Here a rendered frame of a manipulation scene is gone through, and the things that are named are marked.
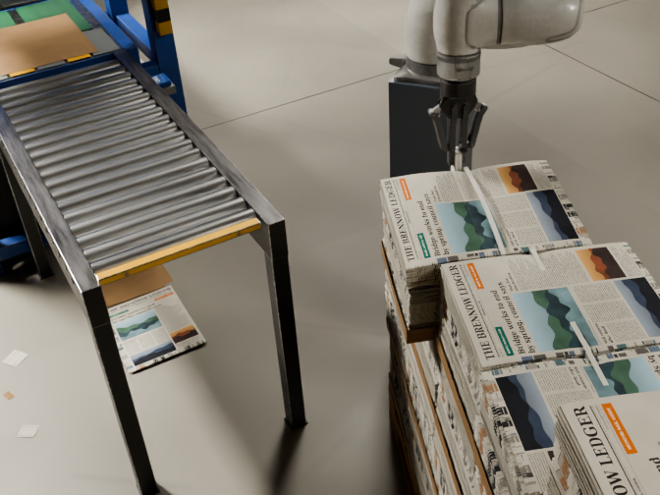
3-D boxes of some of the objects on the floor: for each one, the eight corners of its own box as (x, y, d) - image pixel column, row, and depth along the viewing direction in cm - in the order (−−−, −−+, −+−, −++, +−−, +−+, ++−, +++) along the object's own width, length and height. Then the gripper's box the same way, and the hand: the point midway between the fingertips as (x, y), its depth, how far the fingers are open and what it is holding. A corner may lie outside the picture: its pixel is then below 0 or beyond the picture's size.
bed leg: (160, 491, 254) (112, 321, 214) (141, 500, 252) (89, 329, 212) (153, 477, 259) (105, 308, 218) (136, 486, 256) (83, 316, 216)
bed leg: (54, 275, 342) (7, 125, 302) (40, 280, 340) (-10, 130, 299) (51, 267, 346) (3, 118, 306) (36, 272, 344) (-14, 123, 304)
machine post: (204, 206, 376) (137, -181, 283) (187, 212, 373) (112, -176, 280) (197, 197, 382) (129, -184, 289) (179, 203, 379) (104, -180, 286)
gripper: (433, 85, 174) (432, 190, 186) (494, 78, 176) (489, 181, 188) (422, 73, 180) (423, 174, 193) (482, 66, 182) (478, 167, 194)
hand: (456, 163), depth 189 cm, fingers closed
